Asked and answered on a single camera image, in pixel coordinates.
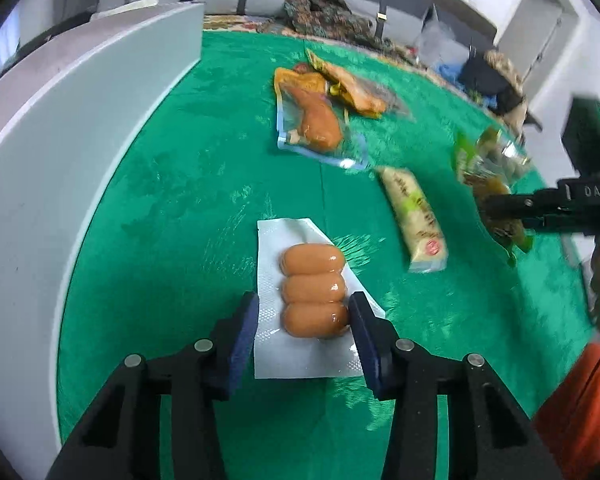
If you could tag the orange chicken snack packet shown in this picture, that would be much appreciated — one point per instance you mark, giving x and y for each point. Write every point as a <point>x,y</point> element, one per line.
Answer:
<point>362,95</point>

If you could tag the white sausage packet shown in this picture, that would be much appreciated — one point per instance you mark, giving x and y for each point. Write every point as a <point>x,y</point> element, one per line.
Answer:
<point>310,280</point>

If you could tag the green snack packet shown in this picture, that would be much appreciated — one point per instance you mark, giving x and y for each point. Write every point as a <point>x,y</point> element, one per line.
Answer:
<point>472,160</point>

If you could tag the blue cloth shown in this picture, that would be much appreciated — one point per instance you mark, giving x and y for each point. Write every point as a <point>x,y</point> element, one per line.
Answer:
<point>449,71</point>

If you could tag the clear plastic bag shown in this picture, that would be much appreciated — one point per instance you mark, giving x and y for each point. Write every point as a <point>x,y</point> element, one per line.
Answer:
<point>437,40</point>

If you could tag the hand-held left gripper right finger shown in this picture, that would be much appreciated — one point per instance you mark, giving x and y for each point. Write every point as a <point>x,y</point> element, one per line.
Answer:
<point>369,350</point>

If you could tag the green plush cloth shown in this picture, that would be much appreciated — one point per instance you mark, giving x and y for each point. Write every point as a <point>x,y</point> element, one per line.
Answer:
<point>204,185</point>

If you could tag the white curtain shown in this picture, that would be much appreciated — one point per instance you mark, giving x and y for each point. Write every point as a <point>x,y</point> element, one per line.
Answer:
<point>2,45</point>

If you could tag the clear chicken leg packet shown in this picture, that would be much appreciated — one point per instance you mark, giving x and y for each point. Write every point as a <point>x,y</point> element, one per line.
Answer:
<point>320,120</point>

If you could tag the camouflage cloth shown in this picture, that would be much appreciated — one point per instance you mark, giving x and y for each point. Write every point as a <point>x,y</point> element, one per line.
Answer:
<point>330,20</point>

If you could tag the white box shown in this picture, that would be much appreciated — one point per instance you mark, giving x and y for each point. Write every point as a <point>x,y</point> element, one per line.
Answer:
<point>54,160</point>

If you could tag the pale long snack packet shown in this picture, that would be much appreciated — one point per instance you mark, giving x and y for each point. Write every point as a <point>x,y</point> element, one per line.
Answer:
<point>420,215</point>

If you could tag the black bag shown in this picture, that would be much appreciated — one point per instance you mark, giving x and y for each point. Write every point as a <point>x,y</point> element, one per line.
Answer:
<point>485,80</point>

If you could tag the person's orange clothing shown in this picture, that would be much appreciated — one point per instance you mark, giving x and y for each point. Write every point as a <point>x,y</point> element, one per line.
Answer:
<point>580,435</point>

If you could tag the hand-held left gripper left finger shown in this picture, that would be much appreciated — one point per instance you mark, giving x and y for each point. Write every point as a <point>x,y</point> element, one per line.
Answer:
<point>241,345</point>

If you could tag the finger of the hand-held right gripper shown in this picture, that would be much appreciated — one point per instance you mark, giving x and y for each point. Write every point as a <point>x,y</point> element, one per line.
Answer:
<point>520,202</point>
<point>555,224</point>

